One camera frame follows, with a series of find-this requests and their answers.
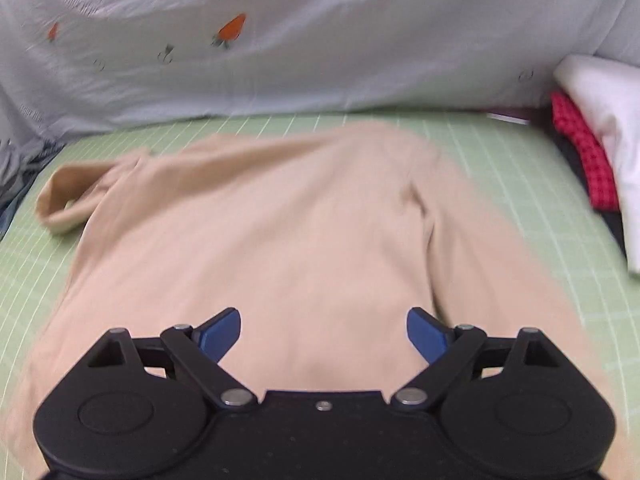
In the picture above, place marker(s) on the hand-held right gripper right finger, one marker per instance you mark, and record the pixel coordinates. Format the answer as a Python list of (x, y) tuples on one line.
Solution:
[(425, 332)]

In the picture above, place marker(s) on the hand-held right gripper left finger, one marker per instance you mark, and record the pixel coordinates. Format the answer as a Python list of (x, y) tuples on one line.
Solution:
[(222, 332)]

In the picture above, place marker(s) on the beige sweater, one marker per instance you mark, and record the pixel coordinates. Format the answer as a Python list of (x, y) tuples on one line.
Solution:
[(300, 235)]

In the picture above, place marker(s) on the green grid mat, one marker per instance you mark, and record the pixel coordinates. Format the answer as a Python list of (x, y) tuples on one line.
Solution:
[(500, 160)]

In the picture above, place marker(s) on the dark cloth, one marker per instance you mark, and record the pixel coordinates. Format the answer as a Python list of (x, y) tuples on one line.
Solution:
[(614, 225)]

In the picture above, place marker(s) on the red checked cloth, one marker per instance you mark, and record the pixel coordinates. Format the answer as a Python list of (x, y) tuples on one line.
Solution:
[(585, 150)]

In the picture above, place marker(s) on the grey blue striped cloth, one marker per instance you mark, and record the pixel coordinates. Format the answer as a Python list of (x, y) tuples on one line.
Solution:
[(25, 170)]

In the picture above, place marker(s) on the white cloth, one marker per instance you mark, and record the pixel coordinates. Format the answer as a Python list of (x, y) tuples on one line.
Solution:
[(615, 110)]

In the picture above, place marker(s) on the grey carrot print sheet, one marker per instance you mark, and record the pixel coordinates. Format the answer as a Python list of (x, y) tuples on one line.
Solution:
[(350, 35)]

